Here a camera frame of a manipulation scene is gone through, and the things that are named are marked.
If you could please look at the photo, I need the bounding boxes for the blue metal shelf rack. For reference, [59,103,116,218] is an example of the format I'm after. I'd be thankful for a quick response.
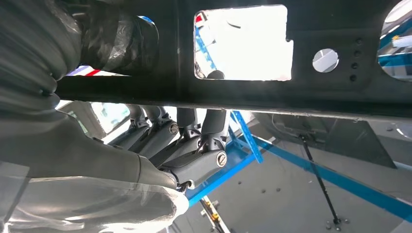
[185,14,412,224]

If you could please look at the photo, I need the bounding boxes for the thin black rod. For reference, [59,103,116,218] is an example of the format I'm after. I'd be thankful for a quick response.
[298,134,343,226]

